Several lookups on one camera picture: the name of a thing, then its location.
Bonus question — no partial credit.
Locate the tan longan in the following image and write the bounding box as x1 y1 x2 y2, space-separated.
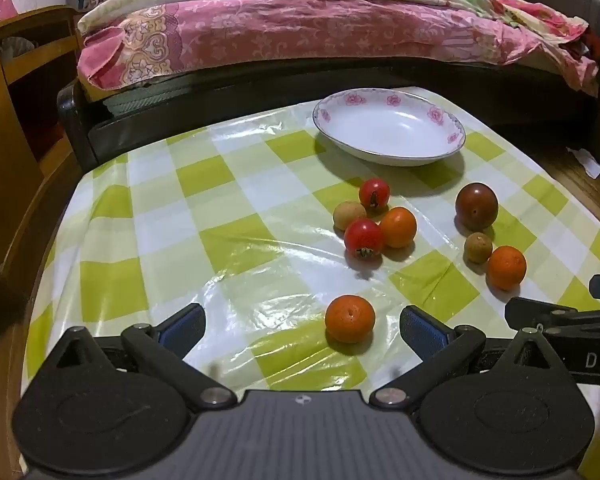
332 201 367 231
464 232 494 265

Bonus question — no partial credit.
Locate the green checked plastic tablecloth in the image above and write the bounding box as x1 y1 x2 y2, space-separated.
26 86 600 397

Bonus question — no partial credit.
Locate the dark bed frame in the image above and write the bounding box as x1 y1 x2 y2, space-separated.
56 0 600 173

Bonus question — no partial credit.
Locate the dark brown tomato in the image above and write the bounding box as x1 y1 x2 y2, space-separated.
455 182 498 232

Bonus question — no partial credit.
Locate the pink floral blanket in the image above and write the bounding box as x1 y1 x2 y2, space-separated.
76 0 600 99

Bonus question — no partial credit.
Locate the red cloth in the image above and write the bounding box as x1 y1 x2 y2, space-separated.
562 27 600 61

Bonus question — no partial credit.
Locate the striped mattress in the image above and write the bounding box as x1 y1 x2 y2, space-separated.
100 77 193 117

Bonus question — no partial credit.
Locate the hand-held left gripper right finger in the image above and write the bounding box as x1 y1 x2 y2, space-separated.
370 305 577 408

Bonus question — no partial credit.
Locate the white paper scrap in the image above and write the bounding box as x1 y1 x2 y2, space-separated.
566 147 600 179

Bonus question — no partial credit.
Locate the red cherry tomato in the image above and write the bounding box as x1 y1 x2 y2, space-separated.
344 218 385 261
358 178 391 210

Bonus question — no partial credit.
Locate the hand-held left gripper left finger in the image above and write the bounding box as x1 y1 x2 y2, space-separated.
42 303 238 409

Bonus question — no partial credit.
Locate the wooden furniture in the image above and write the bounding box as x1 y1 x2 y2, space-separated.
0 5 83 321

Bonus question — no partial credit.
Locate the white floral plate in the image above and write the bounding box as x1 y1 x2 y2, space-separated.
312 88 466 167

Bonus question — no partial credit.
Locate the small orange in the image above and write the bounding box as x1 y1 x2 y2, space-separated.
486 245 528 292
380 207 418 249
324 294 376 344

